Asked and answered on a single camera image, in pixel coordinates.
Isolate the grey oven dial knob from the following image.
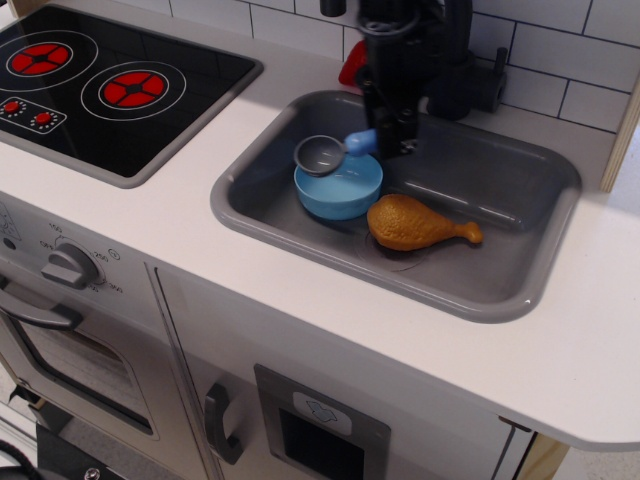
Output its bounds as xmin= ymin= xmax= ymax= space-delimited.
xmin=41 ymin=243 xmax=100 ymax=290

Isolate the black toy stove top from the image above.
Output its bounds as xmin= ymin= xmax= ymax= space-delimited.
xmin=1 ymin=5 xmax=263 ymax=189

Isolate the grey spoon with blue handle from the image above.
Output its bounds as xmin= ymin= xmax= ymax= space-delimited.
xmin=293 ymin=129 xmax=378 ymax=177

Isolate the grey plastic sink basin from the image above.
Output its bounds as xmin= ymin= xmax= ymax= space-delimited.
xmin=211 ymin=91 xmax=581 ymax=323

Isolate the toy oven door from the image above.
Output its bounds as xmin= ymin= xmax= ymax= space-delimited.
xmin=0 ymin=284 xmax=201 ymax=480

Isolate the grey oven door handle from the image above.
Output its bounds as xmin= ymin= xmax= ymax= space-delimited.
xmin=1 ymin=277 xmax=84 ymax=331

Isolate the white cabinet door with dispenser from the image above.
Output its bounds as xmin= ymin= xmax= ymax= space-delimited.
xmin=155 ymin=269 xmax=534 ymax=479

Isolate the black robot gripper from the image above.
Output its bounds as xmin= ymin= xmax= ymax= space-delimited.
xmin=355 ymin=24 xmax=450 ymax=160

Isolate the dark grey toy faucet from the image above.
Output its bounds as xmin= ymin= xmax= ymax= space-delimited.
xmin=425 ymin=1 xmax=509 ymax=121

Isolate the light blue plastic bowl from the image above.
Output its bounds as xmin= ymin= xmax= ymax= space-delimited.
xmin=294 ymin=155 xmax=383 ymax=220

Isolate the black cable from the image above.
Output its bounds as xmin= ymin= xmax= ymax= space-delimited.
xmin=0 ymin=439 xmax=36 ymax=480

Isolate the orange toy chicken drumstick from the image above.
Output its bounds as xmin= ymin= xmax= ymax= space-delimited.
xmin=366 ymin=194 xmax=484 ymax=252

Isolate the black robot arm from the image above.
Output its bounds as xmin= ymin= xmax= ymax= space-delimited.
xmin=355 ymin=1 xmax=446 ymax=160

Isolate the grey cabinet door handle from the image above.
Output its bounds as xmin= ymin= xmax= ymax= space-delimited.
xmin=204 ymin=383 xmax=244 ymax=465

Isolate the red toy strawberry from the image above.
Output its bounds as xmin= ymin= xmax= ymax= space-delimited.
xmin=338 ymin=40 xmax=367 ymax=86

